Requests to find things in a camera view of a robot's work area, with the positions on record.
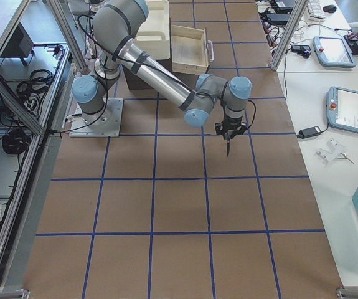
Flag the white plastic tray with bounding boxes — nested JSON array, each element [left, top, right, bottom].
[[134, 1, 171, 60]]

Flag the teach pendant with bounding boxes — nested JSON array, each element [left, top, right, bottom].
[[326, 87, 358, 134], [313, 36, 356, 68]]

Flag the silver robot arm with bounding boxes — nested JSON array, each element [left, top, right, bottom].
[[72, 1, 252, 141]]

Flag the black power adapter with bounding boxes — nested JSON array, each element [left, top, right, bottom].
[[296, 126, 322, 139]]

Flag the wooden drawer with white handle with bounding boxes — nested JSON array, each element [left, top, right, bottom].
[[171, 25, 214, 75]]

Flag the orange grey handled scissors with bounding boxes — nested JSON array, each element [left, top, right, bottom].
[[225, 131, 232, 157]]

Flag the clear plastic bracket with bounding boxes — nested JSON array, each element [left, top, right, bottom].
[[315, 138, 347, 166]]

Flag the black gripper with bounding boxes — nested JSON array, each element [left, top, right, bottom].
[[214, 122, 247, 139]]

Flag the aluminium frame post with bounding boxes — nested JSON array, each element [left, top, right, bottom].
[[270, 0, 308, 71]]

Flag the black monitor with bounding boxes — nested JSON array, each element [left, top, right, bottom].
[[0, 23, 34, 65]]

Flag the near teach pendant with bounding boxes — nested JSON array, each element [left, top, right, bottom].
[[326, 87, 358, 134]]

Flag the dark brown drawer cabinet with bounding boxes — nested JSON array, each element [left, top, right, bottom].
[[121, 59, 175, 91]]

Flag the black computer mouse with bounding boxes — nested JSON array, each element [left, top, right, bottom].
[[323, 4, 337, 14]]

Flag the coiled black cables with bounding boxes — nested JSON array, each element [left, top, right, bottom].
[[16, 69, 55, 103]]

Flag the far teach pendant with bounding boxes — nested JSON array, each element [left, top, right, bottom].
[[313, 36, 356, 68]]

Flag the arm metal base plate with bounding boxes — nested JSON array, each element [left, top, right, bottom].
[[69, 97, 124, 138]]

